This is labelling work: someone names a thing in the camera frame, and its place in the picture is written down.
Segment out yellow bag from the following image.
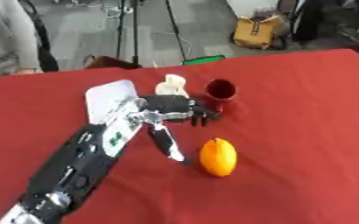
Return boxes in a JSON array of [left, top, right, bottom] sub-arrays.
[[231, 15, 287, 50]]

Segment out orange toy fruit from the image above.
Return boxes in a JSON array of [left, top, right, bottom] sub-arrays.
[[198, 137, 240, 178]]

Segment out brown bag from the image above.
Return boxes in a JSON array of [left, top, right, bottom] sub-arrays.
[[82, 55, 143, 70]]

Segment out dark red cup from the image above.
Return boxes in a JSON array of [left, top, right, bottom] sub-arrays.
[[202, 78, 240, 114]]

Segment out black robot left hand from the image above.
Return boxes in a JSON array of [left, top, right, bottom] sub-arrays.
[[127, 94, 222, 162]]

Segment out person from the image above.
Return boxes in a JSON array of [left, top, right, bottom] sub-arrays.
[[0, 0, 44, 77]]

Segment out black tripod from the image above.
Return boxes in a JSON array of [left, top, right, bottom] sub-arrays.
[[113, 0, 191, 66]]

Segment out green flat object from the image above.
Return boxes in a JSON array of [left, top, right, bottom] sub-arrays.
[[180, 54, 228, 66]]

